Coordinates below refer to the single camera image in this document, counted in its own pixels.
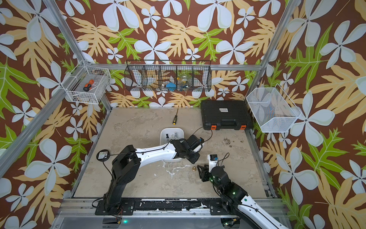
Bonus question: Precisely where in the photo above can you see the white plastic storage box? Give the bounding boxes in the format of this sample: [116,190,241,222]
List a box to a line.
[160,127,184,162]

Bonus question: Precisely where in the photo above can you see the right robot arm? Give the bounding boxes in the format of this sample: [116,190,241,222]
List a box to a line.
[197,165,287,229]

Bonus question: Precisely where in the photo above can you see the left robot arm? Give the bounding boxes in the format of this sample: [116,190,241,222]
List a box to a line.
[95,135,205,217]

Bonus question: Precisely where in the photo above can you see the black yellow screwdriver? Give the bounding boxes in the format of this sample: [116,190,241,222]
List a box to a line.
[173,109,179,125]

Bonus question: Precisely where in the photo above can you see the black tool case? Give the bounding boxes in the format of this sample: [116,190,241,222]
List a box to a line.
[200,100,254,130]

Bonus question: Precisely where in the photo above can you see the blue object in basket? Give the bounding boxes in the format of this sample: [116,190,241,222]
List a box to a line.
[166,83,176,92]

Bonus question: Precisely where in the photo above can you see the clear bottle in basket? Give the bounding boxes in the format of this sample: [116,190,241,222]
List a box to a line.
[179,74,190,86]

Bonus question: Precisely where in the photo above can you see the round black tape measure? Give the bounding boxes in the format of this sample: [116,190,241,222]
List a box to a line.
[96,149,111,162]

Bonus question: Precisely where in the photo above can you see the white mesh basket right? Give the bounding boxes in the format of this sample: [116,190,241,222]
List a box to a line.
[246,84,302,133]

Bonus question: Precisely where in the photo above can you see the red black screwdriver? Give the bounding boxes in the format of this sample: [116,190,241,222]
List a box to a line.
[83,80,94,92]

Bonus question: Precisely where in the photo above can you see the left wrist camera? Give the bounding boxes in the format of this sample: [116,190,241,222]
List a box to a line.
[187,135,205,151]

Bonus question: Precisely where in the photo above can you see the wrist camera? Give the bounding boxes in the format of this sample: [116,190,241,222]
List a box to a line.
[207,154,218,173]
[187,135,205,151]

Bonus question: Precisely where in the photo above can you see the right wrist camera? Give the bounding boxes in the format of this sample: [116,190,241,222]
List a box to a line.
[207,154,218,173]

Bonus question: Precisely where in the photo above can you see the black wire basket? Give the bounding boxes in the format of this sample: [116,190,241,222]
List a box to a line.
[123,60,212,92]

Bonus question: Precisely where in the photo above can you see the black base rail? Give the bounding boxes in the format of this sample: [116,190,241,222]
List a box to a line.
[95,198,238,216]

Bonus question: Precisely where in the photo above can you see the white wire basket left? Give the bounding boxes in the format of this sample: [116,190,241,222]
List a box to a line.
[64,63,111,105]

